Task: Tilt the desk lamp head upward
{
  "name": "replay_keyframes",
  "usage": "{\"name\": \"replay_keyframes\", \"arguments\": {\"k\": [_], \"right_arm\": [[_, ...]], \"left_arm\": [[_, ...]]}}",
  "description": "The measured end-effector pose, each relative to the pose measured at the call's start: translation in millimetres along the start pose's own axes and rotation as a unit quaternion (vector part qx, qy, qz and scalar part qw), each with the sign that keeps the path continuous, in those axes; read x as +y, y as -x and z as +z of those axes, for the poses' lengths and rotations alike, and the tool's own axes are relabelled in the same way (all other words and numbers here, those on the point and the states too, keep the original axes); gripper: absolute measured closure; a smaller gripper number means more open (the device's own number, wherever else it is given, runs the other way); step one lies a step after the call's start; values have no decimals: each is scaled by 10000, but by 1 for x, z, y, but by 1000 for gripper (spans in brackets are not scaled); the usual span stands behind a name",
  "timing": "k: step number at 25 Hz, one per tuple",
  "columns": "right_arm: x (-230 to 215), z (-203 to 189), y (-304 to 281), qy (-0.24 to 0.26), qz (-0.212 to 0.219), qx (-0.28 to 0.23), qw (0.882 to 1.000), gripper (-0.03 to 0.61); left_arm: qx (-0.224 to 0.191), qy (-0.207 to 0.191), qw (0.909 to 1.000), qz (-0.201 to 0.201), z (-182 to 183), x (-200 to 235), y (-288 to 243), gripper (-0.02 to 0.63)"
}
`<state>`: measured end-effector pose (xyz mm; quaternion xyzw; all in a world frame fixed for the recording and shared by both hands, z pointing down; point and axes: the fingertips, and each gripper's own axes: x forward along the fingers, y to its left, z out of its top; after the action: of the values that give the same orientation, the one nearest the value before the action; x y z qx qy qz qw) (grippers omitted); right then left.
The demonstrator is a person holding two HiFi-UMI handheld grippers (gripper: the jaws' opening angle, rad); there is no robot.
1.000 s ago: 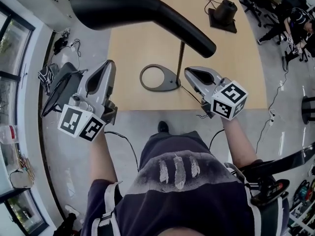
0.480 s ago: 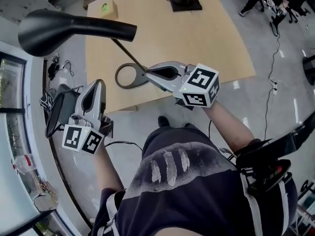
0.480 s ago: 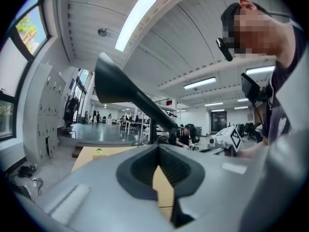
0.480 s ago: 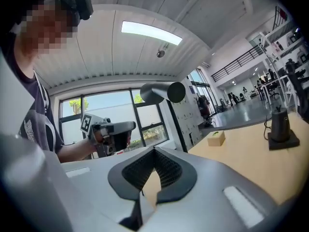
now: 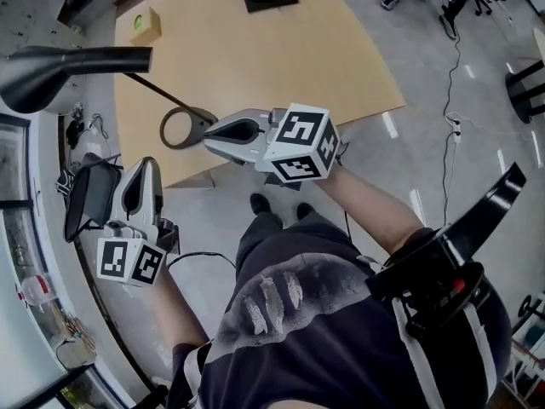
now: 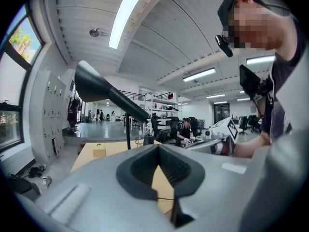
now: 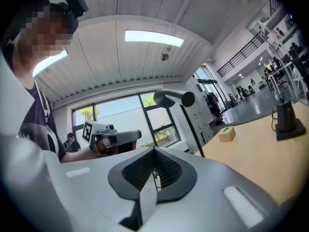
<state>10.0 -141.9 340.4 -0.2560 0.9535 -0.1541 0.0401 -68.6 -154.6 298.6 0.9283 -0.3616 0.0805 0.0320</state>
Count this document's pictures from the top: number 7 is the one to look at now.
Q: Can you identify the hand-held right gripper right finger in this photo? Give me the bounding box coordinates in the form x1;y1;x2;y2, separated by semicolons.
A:
149;146;278;232

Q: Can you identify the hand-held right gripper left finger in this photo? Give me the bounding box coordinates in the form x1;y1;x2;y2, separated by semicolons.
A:
61;146;154;227

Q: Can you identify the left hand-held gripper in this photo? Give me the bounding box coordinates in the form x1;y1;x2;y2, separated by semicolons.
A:
82;120;142;146

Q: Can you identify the black desk lamp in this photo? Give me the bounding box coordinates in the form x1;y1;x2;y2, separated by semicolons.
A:
154;88;206;158

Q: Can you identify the person's left forearm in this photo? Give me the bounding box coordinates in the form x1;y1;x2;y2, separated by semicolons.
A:
59;145;97;163

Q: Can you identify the person's left hand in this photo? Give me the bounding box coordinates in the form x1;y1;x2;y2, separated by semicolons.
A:
90;139;113;157

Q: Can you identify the large black-framed window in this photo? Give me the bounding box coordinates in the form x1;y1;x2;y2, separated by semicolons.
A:
71;92;182;152

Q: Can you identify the white locker cabinet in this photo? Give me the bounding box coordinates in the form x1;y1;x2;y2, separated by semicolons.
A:
185;78;214;152

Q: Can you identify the small cardboard tissue box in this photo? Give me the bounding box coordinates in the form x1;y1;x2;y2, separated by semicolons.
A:
218;126;237;143

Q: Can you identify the office chair with dark jacket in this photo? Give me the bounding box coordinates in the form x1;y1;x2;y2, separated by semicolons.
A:
206;92;227;125

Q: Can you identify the person's body dark shirt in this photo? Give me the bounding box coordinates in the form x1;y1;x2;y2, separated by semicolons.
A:
0;0;80;164

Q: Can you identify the tall glass entrance window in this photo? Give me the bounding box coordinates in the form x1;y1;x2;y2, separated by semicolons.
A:
193;66;226;111

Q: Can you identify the long ceiling light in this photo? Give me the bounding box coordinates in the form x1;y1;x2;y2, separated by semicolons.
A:
125;29;184;47

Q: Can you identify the black cone device square base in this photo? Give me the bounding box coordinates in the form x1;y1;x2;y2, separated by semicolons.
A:
275;99;307;141

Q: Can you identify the black balcony railing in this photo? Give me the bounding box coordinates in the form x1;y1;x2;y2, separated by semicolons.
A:
216;31;268;78

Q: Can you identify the white metal shelf rack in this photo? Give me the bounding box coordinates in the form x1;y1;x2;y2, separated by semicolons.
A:
257;13;309;101

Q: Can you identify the black device cable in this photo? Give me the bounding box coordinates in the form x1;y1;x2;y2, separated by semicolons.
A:
271;107;279;133

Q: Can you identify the black head-worn camera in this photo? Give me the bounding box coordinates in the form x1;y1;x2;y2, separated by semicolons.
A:
63;0;89;19

